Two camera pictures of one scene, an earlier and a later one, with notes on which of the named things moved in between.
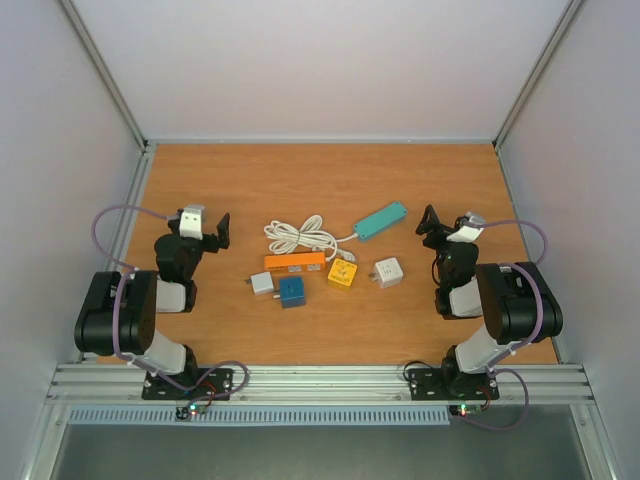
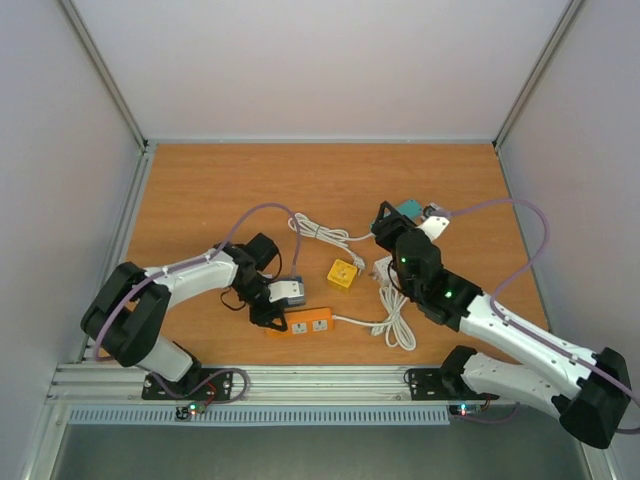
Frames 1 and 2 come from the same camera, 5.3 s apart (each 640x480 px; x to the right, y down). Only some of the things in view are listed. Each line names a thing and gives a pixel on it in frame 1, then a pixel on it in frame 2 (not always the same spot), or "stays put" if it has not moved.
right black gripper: (426, 225) to (386, 227)
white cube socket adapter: (388, 272) stays put
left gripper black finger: (223, 231) to (268, 316)
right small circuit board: (463, 409) stays put
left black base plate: (157, 388) stays put
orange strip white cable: (345, 254) to (396, 330)
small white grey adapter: (191, 223) to (285, 289)
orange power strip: (294, 259) to (304, 322)
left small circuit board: (185, 413) stays put
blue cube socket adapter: (292, 292) stays put
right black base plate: (444, 384) stays put
